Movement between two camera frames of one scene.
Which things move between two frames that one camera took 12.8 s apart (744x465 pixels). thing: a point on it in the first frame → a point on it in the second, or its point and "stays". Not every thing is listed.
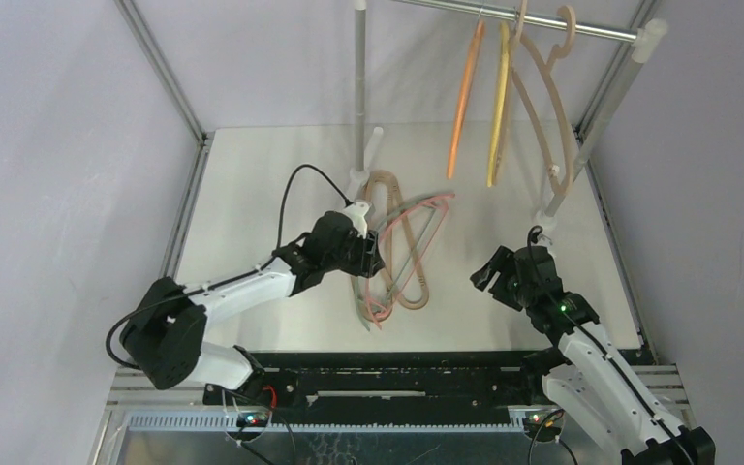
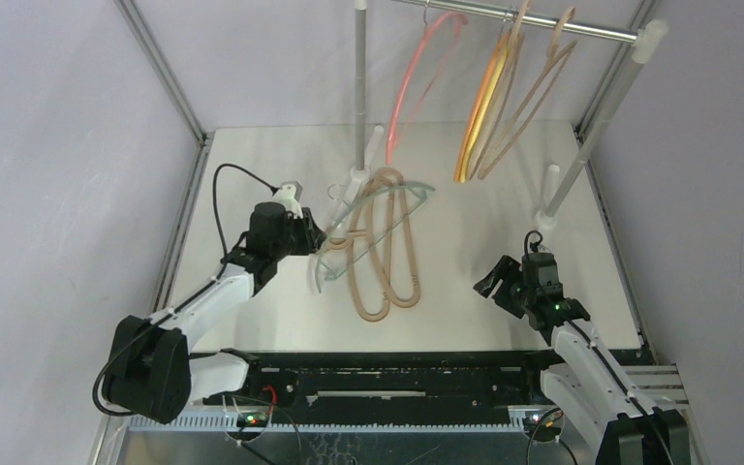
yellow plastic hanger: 500,102 → 481,110
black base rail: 388,387 stays
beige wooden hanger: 513,43 → 502,89
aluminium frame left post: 172,86 stays
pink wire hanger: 417,267 → 423,67
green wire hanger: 378,227 → 390,232
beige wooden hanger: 547,67 → 558,56
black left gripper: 365,253 → 312,236
